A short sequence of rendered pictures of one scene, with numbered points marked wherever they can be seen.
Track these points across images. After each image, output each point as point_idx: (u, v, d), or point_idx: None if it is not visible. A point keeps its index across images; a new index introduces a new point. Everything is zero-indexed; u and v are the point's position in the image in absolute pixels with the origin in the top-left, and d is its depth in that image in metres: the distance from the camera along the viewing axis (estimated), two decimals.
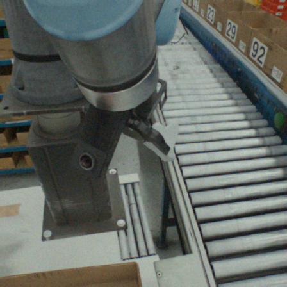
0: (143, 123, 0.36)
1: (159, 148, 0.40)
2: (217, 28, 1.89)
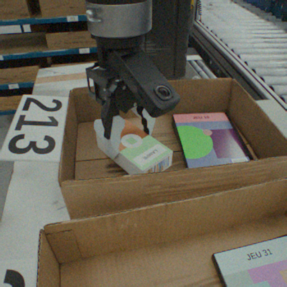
0: None
1: None
2: None
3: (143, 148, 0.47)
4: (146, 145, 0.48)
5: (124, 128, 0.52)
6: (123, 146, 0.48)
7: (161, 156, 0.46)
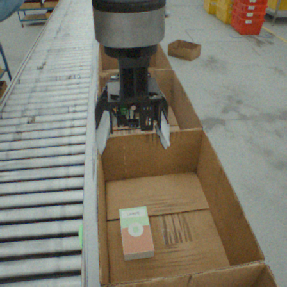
0: (109, 82, 0.40)
1: (98, 112, 0.44)
2: None
3: (133, 219, 0.67)
4: (130, 220, 0.67)
5: (132, 243, 0.62)
6: (143, 227, 0.65)
7: (129, 209, 0.70)
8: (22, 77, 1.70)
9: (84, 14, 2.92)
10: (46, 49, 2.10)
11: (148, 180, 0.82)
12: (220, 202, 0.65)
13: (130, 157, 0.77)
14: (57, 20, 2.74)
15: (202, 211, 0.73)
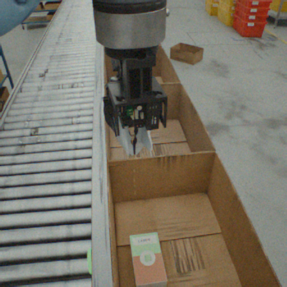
0: (108, 84, 0.40)
1: (110, 120, 0.45)
2: None
3: (145, 246, 0.64)
4: (141, 248, 0.64)
5: (144, 273, 0.59)
6: (155, 255, 0.62)
7: (139, 235, 0.67)
8: (24, 85, 1.67)
9: (86, 18, 2.90)
10: (48, 54, 2.07)
11: (158, 202, 0.79)
12: (234, 229, 0.62)
13: (140, 180, 0.74)
14: (59, 25, 2.72)
15: (214, 235, 0.70)
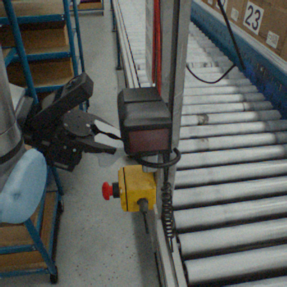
0: None
1: (103, 121, 0.49)
2: (266, 42, 1.10)
3: None
4: None
5: None
6: None
7: None
8: (138, 62, 1.31)
9: None
10: (140, 31, 1.71)
11: None
12: None
13: None
14: (127, 4, 2.35)
15: None
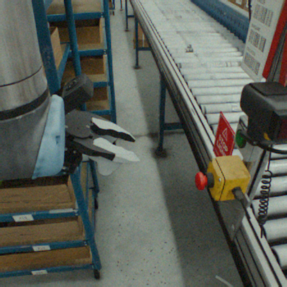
0: None
1: (99, 117, 0.50)
2: None
3: None
4: None
5: None
6: None
7: None
8: (177, 60, 1.33)
9: None
10: (170, 30, 1.73)
11: None
12: None
13: None
14: (149, 3, 2.38)
15: None
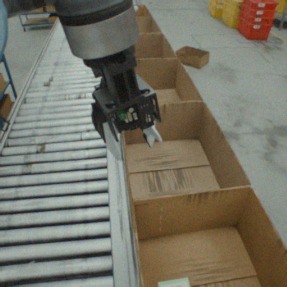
0: (95, 93, 0.39)
1: (98, 127, 0.44)
2: None
3: None
4: None
5: None
6: None
7: (168, 282, 0.58)
8: (27, 95, 1.58)
9: None
10: (52, 61, 1.99)
11: (185, 239, 0.70)
12: (277, 278, 0.54)
13: (167, 217, 0.66)
14: (63, 29, 2.63)
15: (249, 278, 0.62)
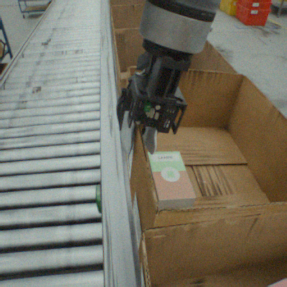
0: (132, 78, 0.40)
1: (120, 113, 0.45)
2: None
3: (166, 163, 0.55)
4: (163, 164, 0.55)
5: (167, 188, 0.50)
6: (180, 172, 0.54)
7: (159, 152, 0.58)
8: (25, 52, 1.59)
9: None
10: (50, 27, 2.00)
11: None
12: (269, 149, 0.55)
13: None
14: (61, 4, 2.64)
15: (239, 166, 0.63)
